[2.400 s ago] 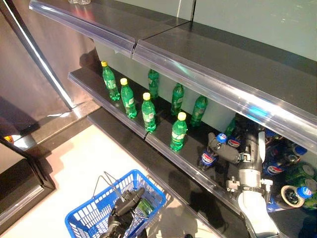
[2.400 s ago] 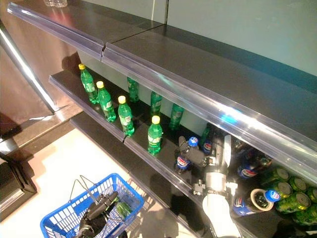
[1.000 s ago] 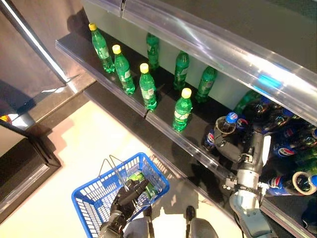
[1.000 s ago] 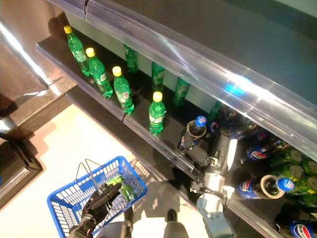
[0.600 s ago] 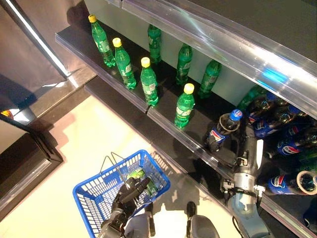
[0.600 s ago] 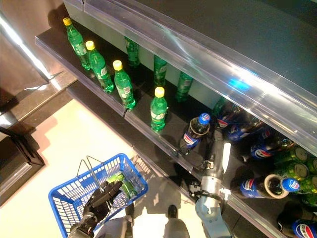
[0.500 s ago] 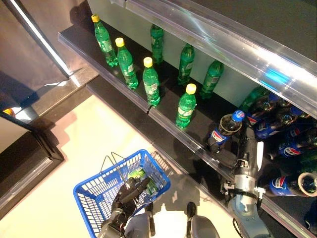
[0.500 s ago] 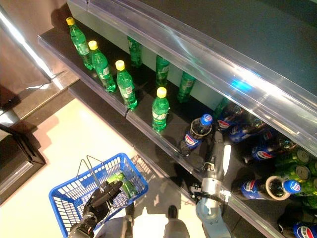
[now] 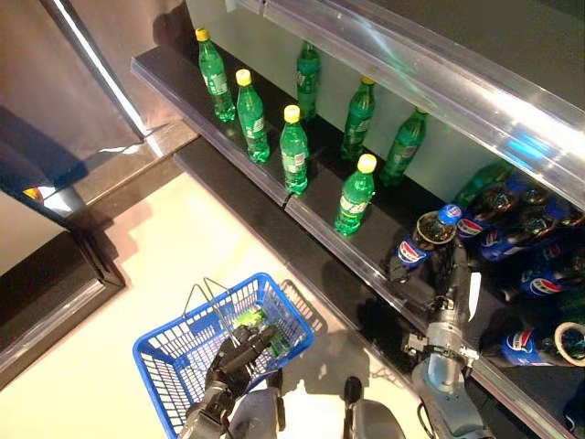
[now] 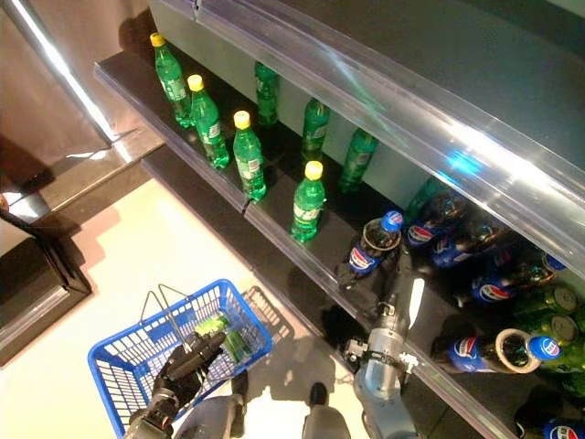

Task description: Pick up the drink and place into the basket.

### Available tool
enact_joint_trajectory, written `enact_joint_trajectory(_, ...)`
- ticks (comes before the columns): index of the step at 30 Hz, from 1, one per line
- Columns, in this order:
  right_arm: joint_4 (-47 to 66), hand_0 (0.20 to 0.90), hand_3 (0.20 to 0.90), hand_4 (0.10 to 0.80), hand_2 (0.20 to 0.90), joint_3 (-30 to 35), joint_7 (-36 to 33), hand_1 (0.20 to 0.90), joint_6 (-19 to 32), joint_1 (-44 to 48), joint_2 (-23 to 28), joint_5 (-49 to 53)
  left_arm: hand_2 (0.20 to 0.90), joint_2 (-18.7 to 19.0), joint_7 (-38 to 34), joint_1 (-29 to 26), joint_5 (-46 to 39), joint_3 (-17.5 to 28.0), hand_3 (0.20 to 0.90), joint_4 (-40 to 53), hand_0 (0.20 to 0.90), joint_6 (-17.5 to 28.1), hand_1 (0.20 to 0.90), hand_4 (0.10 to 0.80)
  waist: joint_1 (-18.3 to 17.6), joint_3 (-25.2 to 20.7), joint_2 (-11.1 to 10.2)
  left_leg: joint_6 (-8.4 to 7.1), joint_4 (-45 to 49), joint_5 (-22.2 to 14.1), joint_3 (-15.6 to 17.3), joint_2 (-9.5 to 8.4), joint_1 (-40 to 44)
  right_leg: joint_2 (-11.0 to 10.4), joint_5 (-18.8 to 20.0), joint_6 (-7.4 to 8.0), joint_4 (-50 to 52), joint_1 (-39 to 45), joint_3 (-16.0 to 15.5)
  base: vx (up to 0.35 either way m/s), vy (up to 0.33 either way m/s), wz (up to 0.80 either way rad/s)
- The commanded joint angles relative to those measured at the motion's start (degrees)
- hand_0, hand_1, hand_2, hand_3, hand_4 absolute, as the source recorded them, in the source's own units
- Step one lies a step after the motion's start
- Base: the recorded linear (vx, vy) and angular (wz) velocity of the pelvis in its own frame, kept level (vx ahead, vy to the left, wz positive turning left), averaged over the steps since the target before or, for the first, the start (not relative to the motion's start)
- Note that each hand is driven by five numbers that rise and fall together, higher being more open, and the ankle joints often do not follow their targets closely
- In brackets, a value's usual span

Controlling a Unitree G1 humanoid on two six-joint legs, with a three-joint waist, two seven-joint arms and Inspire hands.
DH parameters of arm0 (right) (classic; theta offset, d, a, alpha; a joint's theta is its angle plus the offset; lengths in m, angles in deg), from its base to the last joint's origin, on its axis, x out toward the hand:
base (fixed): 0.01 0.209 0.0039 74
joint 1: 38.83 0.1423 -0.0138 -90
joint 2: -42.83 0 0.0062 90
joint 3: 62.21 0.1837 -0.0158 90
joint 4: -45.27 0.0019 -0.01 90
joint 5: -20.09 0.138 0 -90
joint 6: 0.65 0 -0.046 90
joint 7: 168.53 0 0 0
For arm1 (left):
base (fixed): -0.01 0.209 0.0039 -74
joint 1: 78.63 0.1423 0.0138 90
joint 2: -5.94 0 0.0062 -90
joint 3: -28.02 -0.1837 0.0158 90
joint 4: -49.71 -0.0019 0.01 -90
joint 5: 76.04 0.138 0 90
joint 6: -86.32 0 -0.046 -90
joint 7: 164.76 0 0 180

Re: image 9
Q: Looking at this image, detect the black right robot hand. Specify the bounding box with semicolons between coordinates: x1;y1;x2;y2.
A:
413;210;472;324

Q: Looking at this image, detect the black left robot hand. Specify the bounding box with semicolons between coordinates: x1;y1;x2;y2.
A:
203;325;280;404

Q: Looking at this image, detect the blue plastic shopping basket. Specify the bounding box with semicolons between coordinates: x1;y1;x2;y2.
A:
132;272;315;439

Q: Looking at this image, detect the chrome wire basket handle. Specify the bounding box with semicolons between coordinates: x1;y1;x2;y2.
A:
182;283;239;344
203;276;243;339

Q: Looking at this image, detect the green soda bottle yellow cap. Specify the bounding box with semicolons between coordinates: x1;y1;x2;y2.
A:
295;39;322;123
279;104;311;197
378;107;430;187
235;68;271;165
333;153;378;238
232;308;293;358
339;75;378;162
195;27;237;123
453;159;516;209

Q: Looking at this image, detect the grey robot body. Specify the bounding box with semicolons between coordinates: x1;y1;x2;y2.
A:
227;368;410;439

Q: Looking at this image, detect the black metal shelf board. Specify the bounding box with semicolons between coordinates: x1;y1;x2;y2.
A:
369;0;585;111
132;43;321;202
287;113;585;439

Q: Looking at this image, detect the black base shelf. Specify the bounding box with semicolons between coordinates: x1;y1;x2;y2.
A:
173;136;426;399

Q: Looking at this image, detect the dark glossy floor plinth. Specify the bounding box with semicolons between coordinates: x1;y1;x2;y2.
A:
45;121;200;216

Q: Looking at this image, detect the grey metal store shelf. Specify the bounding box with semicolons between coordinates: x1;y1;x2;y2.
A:
262;0;585;209

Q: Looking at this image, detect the chrome corner strip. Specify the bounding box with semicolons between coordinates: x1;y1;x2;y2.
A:
40;0;159;152

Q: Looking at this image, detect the brown glossy panel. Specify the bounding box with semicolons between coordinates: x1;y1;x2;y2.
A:
0;0;197;152

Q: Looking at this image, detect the clear plastic price rail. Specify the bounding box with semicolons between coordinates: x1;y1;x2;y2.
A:
283;196;572;439
232;0;267;15
130;57;292;209

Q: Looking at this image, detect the beige tape ring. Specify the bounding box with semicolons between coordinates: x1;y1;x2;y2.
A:
553;321;585;367

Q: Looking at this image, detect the dark side shelf with rail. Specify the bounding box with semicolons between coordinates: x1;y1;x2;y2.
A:
0;230;128;390
0;104;90;198

